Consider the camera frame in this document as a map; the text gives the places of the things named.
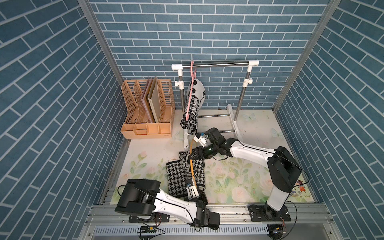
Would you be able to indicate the yellow wooden hanger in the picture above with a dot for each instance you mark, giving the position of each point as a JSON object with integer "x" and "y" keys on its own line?
{"x": 191, "y": 164}

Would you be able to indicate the pink plastic hanger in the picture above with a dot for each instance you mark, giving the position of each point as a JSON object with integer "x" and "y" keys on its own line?
{"x": 193, "y": 76}

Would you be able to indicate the green circuit board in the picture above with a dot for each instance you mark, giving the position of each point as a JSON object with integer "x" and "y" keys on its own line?
{"x": 147, "y": 230}
{"x": 276, "y": 231}

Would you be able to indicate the white and steel clothes rack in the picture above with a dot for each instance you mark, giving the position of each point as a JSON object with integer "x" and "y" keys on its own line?
{"x": 222, "y": 99}

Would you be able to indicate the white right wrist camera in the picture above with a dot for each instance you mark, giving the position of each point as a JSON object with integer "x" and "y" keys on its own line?
{"x": 202, "y": 139}

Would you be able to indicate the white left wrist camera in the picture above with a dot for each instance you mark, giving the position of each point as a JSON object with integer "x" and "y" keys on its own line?
{"x": 192, "y": 191}

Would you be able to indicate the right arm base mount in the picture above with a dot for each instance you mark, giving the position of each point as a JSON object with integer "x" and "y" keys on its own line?
{"x": 264, "y": 213}

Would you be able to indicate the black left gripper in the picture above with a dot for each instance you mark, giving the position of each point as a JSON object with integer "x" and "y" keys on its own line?
{"x": 202, "y": 199}

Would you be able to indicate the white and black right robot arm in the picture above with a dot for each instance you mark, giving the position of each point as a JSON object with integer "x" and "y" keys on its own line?
{"x": 283, "y": 168}

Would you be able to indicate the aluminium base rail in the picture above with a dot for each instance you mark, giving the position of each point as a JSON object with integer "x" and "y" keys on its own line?
{"x": 310, "y": 221}

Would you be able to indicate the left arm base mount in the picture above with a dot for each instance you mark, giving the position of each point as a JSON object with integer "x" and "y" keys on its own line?
{"x": 154, "y": 218}

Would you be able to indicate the left green circuit board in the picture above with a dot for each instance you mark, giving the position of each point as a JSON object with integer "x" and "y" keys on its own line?
{"x": 147, "y": 230}

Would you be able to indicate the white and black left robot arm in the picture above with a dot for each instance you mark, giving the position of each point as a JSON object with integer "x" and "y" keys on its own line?
{"x": 142, "y": 197}

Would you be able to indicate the black white houndstooth scarf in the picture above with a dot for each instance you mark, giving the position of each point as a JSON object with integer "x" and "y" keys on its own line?
{"x": 178, "y": 171}

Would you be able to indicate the colourful floral booklet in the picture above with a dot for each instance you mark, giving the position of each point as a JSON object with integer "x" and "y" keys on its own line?
{"x": 300, "y": 191}

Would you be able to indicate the black white smiley scarf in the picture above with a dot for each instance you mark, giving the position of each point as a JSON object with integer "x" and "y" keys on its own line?
{"x": 198, "y": 98}

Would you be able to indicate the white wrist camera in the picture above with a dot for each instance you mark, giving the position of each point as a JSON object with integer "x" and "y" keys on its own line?
{"x": 202, "y": 139}
{"x": 192, "y": 191}

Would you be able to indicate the right green circuit board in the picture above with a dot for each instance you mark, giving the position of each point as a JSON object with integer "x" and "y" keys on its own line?
{"x": 276, "y": 231}

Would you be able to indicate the purple folder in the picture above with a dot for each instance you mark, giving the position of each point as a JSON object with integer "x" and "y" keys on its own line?
{"x": 145, "y": 101}

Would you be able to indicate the beige folder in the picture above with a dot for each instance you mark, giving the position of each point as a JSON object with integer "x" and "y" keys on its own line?
{"x": 154, "y": 101}

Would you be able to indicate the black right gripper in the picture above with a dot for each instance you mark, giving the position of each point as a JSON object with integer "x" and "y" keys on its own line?
{"x": 198, "y": 150}

